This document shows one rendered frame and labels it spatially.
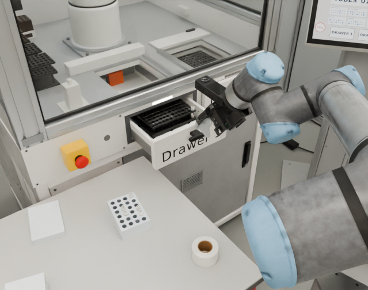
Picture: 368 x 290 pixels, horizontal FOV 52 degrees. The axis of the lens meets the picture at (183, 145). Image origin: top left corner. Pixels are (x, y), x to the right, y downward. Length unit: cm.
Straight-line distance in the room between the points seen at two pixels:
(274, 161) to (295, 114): 172
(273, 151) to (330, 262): 216
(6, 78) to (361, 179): 83
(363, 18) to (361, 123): 120
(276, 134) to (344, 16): 103
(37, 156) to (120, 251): 36
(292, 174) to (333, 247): 195
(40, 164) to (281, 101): 71
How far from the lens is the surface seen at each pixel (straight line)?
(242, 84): 87
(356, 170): 48
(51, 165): 120
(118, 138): 126
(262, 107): 83
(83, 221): 114
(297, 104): 82
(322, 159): 218
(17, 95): 106
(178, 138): 116
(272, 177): 241
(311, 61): 291
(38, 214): 118
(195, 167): 160
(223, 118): 99
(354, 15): 178
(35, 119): 111
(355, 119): 63
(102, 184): 124
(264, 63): 84
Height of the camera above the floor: 160
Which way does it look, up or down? 38 degrees down
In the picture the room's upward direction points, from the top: straight up
